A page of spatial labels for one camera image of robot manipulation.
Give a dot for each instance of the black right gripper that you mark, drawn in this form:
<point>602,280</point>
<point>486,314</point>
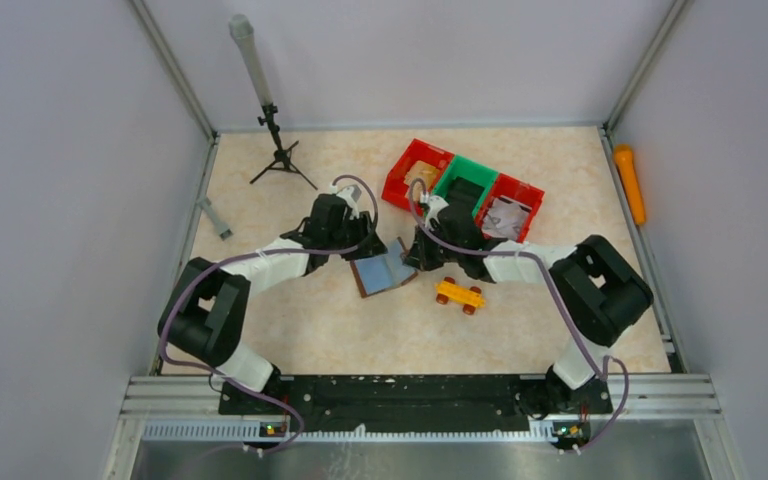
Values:
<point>420,257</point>

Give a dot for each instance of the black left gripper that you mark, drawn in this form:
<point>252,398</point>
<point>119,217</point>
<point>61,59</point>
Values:
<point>372,248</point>

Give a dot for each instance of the brown leather card holder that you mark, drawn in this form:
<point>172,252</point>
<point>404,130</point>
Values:
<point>385,272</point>

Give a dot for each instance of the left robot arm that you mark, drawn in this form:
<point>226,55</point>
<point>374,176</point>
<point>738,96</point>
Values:
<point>205,315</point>

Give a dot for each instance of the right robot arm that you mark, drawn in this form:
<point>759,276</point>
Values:
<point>598,294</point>

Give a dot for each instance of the red bin with gold cards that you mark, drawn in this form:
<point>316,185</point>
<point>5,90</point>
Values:
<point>419,160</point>

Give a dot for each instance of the black VIP card lower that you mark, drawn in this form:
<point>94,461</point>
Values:
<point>464,193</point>

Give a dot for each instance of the gold cards stack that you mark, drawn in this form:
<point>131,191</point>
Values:
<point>426,172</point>

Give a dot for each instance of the red bin with silver cards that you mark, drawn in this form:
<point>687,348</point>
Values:
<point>519,191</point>

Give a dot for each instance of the yellow toy brick car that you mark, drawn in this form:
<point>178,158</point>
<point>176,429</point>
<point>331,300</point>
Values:
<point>470,299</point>

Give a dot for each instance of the green plastic bin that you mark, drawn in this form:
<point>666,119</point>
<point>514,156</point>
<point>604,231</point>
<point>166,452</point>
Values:
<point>464,167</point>

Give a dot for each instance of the orange flashlight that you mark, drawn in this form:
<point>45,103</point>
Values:
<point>623,157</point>

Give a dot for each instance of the grey light on tripod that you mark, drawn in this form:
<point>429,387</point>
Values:
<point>243,34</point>

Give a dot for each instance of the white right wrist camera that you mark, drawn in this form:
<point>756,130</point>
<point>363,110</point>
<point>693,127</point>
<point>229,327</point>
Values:
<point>432,205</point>

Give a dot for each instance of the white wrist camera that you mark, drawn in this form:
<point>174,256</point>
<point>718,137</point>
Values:
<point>350,194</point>
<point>432,205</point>

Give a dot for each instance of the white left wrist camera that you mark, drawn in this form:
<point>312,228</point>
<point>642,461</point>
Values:
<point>350,194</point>

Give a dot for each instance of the grey metal bracket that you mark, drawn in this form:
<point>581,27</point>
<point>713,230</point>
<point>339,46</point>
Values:
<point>221,227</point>

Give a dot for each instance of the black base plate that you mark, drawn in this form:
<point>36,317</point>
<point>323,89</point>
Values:
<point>417,403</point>

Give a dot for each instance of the aluminium front rail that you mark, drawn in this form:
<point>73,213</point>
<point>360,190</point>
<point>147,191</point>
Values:
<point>186,408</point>

